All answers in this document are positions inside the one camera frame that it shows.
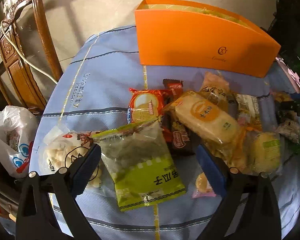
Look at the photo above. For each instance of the orange white nutrition label packet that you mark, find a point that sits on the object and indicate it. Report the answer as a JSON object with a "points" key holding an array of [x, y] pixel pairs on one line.
{"points": [[248, 114]]}

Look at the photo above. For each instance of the white plastic bag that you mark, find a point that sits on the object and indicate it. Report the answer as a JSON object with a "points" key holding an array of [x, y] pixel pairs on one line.
{"points": [[18, 128]]}

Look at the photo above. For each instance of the red round cookie packet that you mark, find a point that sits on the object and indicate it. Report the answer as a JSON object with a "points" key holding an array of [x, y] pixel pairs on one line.
{"points": [[146, 104]]}

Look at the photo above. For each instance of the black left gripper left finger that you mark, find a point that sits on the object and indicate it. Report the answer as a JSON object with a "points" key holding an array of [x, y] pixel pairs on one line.
{"points": [[36, 218]]}

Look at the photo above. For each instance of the beige pink snack packet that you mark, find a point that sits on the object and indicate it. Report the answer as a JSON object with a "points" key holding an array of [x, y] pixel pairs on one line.
{"points": [[215, 89]]}

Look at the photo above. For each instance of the small brown chocolate bar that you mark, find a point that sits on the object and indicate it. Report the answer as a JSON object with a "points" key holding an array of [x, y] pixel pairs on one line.
{"points": [[174, 86]]}

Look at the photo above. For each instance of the brown chocolate wafer packet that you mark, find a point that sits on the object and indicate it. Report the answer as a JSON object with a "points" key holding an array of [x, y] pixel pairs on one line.
{"points": [[177, 136]]}

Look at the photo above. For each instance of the wooden chair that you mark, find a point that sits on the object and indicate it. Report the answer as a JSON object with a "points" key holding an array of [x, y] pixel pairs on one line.
{"points": [[14, 60]]}

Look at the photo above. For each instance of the green sunflower seed packet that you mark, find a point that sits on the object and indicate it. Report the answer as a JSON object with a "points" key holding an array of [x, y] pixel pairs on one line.
{"points": [[140, 164]]}

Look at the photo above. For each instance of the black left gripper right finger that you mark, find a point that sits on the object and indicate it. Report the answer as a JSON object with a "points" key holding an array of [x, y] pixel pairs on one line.
{"points": [[260, 218]]}

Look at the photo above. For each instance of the orange cardboard box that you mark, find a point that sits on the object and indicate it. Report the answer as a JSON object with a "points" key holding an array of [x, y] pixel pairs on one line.
{"points": [[192, 34]]}

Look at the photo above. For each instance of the dark carved wooden furniture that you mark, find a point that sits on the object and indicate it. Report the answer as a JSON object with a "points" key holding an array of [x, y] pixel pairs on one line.
{"points": [[285, 29]]}

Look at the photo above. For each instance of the white round biscuit bag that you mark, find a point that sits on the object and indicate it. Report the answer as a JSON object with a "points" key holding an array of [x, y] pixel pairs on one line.
{"points": [[60, 149]]}

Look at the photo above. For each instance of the steamed cake clear packet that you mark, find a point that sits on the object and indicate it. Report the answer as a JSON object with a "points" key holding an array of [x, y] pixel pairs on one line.
{"points": [[265, 152]]}

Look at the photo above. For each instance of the pink bag of crackers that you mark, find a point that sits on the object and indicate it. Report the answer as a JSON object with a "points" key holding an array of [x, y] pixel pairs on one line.
{"points": [[205, 184]]}

